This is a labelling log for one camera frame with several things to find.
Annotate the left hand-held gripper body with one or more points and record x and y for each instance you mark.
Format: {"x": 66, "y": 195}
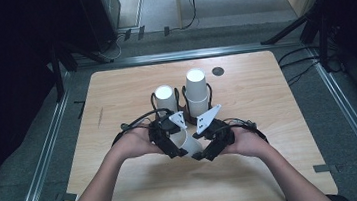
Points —
{"x": 164, "y": 130}

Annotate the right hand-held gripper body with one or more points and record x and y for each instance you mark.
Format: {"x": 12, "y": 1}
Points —
{"x": 218, "y": 133}

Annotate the single white paper cup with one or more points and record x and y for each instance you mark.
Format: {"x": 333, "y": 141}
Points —
{"x": 189, "y": 143}

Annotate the stack of white paper cups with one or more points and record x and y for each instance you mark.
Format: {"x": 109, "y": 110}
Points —
{"x": 165, "y": 98}
{"x": 196, "y": 92}

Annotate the person's right hand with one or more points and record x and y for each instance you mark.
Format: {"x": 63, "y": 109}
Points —
{"x": 246, "y": 142}

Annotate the person's left hand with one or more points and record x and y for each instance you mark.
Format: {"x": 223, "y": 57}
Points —
{"x": 134, "y": 143}

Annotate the black round table grommet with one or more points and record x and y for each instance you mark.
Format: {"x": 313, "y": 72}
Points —
{"x": 217, "y": 71}

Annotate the grey tape strip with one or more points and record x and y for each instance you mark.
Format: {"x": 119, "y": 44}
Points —
{"x": 324, "y": 168}
{"x": 67, "y": 197}

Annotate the black metal stand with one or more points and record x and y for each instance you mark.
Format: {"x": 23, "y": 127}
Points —
{"x": 57, "y": 76}

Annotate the black tripod stand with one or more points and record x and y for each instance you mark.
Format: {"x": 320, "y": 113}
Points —
{"x": 286, "y": 30}

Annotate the black cabinet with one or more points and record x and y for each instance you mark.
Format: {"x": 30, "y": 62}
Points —
{"x": 97, "y": 18}

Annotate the aluminium floor rail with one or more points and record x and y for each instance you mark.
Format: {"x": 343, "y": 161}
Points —
{"x": 353, "y": 122}
{"x": 40, "y": 172}

